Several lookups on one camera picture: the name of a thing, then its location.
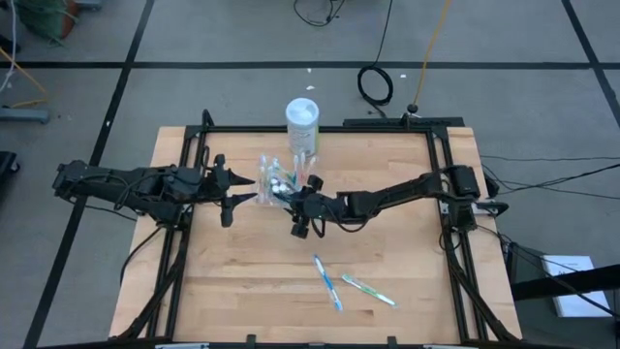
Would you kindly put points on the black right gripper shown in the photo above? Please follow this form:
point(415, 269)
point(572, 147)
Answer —
point(315, 208)

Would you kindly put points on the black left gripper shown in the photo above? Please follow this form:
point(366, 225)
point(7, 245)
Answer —
point(208, 186)

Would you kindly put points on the clear acrylic organizer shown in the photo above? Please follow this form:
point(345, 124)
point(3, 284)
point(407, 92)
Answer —
point(266, 194)

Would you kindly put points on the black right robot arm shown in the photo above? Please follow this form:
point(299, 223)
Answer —
point(407, 189)

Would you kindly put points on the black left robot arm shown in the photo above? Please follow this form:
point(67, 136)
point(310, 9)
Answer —
point(121, 181)

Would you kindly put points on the white green disinfecting wipes canister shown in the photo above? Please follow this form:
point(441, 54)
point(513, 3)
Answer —
point(302, 125)

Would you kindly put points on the blue and white toothbrush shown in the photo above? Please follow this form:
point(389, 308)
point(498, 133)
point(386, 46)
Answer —
point(328, 283)

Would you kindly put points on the grey metal foot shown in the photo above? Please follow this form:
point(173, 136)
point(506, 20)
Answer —
point(24, 115)

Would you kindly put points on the green mesh bundle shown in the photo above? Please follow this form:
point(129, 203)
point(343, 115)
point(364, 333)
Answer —
point(43, 19)

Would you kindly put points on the black metal beam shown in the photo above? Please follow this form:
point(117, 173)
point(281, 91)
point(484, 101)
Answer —
point(571, 281)

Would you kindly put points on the white paper booklet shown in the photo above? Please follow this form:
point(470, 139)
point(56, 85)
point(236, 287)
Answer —
point(581, 307)

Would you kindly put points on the black aluminium table frame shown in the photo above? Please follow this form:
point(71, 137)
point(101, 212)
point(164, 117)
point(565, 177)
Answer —
point(378, 129)

